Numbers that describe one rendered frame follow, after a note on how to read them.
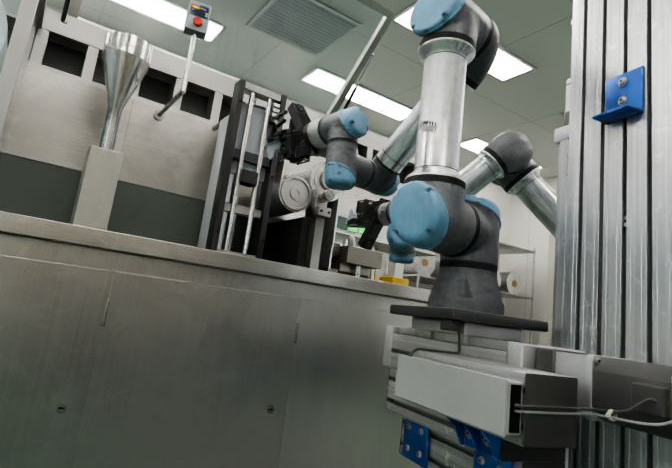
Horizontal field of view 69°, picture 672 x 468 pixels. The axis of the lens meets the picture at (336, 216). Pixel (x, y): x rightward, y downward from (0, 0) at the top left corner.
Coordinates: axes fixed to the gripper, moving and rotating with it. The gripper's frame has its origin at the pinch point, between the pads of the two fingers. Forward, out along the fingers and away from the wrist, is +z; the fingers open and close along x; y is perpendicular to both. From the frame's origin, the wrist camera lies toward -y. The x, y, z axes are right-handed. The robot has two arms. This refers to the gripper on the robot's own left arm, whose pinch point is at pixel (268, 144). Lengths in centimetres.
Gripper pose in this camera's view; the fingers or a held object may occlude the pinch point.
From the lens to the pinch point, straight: 144.0
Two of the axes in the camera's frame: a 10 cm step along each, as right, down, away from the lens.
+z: -7.2, 1.2, 6.9
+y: 0.2, 9.9, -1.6
